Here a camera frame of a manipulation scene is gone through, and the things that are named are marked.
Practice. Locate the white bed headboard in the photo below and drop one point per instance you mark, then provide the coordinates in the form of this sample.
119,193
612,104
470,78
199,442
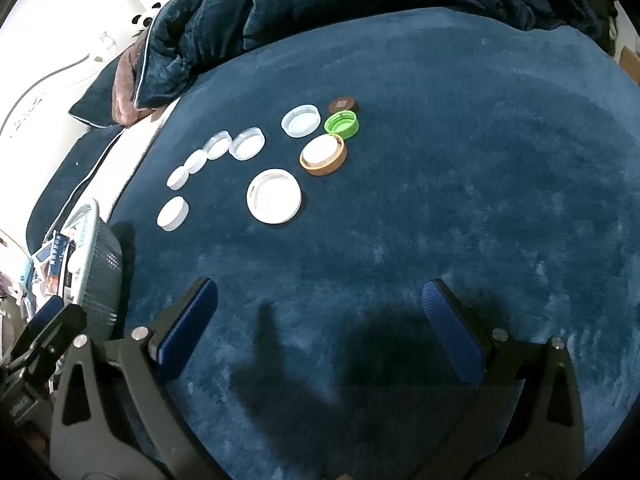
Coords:
100,0

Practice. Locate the panda plush toy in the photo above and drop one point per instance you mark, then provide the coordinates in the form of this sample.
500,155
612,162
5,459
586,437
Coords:
145,17

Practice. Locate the pink bed sheet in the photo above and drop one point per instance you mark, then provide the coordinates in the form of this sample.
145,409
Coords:
135,145

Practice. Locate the dark blue plush blanket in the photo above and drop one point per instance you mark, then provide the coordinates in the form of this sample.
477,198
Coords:
450,185

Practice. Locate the dark blue piped pillow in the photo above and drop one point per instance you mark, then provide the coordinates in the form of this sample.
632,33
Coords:
97,105
55,185

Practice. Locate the tan lid with white liner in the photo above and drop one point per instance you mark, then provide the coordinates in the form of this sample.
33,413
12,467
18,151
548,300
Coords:
323,154

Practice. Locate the dark blue crumpled duvet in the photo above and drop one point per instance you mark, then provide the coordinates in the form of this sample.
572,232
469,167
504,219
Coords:
350,0

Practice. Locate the medium white bottle cap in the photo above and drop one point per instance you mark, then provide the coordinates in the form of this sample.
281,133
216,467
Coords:
173,213

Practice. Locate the pile of blue white boxes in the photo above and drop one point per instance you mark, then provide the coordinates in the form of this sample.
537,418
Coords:
52,260

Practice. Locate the brown fleece blanket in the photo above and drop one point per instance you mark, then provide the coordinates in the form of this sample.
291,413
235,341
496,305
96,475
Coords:
125,90

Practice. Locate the light blue mesh basket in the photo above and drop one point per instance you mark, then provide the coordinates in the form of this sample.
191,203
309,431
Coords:
102,260

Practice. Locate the small brown bottle cap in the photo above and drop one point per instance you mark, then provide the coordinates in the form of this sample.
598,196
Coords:
343,105

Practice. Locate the translucent white ribbed cap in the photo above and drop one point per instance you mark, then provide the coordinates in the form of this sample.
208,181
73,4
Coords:
300,120

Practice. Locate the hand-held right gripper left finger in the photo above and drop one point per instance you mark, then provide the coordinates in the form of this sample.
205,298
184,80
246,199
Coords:
192,315

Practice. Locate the small clear plastic cap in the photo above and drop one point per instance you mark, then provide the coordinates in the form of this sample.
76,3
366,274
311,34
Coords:
217,145
247,143

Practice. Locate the small white bottle cap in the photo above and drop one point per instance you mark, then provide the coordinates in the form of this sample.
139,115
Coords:
195,161
178,178

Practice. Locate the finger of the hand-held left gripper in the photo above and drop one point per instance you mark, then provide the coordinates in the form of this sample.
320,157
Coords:
46,310
55,332

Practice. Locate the large white jar lid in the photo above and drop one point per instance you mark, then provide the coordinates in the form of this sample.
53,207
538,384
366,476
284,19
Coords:
274,196

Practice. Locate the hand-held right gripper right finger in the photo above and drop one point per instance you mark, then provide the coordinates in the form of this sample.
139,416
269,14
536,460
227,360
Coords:
450,330

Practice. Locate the green bottle cap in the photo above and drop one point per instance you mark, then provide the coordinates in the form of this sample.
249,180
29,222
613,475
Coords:
342,124

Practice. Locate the cardboard box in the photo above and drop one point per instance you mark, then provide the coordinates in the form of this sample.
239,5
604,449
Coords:
631,62

